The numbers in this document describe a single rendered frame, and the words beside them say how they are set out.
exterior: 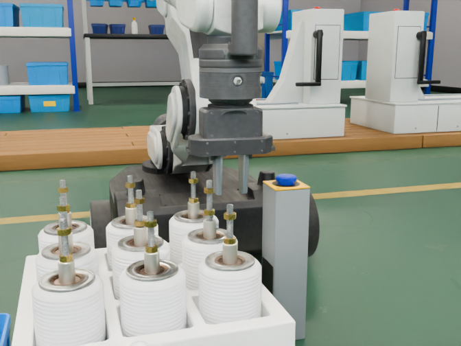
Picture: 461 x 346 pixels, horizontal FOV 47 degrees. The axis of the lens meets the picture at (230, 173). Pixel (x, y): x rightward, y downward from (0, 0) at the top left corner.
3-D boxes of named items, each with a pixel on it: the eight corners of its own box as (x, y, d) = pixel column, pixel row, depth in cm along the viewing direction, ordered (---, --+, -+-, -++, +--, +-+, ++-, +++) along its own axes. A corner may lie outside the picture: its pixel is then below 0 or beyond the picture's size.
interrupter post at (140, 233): (130, 246, 88) (129, 227, 87) (138, 241, 90) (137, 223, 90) (143, 248, 87) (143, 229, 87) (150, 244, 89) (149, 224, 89)
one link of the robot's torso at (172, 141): (148, 134, 165) (170, 71, 120) (211, 131, 171) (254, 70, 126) (153, 183, 162) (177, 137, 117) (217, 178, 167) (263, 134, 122)
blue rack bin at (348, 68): (307, 79, 635) (307, 60, 630) (336, 78, 646) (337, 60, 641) (326, 81, 588) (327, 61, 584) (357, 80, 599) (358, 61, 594)
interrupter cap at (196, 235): (219, 248, 87) (219, 244, 87) (179, 241, 90) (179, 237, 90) (239, 234, 94) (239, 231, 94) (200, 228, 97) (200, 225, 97)
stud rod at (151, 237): (153, 259, 78) (151, 209, 76) (156, 261, 77) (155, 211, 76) (147, 261, 77) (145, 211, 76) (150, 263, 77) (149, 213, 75)
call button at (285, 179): (272, 184, 104) (272, 174, 104) (291, 182, 105) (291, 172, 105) (280, 189, 100) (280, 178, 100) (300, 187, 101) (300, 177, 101)
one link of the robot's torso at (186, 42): (175, 152, 128) (153, 3, 147) (245, 148, 132) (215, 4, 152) (184, 117, 114) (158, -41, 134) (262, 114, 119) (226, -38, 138)
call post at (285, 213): (260, 327, 112) (262, 182, 105) (291, 322, 114) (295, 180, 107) (272, 344, 105) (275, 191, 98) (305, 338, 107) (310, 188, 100)
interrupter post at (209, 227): (213, 241, 91) (213, 222, 90) (200, 239, 92) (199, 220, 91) (219, 237, 93) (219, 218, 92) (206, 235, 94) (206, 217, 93)
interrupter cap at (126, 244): (108, 250, 87) (108, 246, 86) (132, 235, 93) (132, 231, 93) (150, 256, 84) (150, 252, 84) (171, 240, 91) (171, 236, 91)
